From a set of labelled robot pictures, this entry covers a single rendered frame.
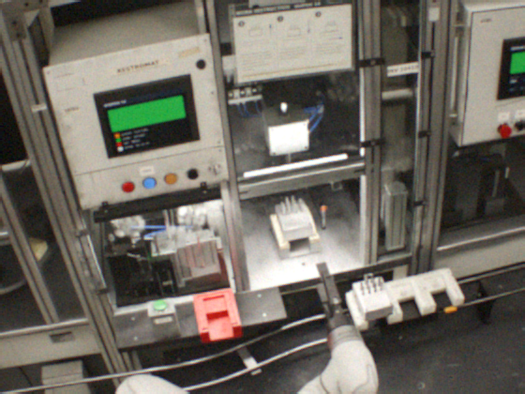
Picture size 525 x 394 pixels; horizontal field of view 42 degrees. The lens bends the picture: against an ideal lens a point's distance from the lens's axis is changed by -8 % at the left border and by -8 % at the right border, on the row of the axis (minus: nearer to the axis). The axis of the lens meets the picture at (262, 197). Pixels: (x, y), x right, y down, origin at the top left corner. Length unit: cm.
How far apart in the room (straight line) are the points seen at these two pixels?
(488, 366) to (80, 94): 155
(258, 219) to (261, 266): 23
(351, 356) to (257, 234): 83
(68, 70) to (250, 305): 97
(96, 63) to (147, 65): 13
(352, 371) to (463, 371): 71
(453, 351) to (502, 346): 18
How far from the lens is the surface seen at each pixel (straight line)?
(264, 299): 232
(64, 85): 181
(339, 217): 257
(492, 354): 250
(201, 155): 196
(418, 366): 243
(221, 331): 224
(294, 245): 247
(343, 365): 183
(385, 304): 227
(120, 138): 187
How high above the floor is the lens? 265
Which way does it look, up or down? 41 degrees down
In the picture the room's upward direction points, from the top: 6 degrees counter-clockwise
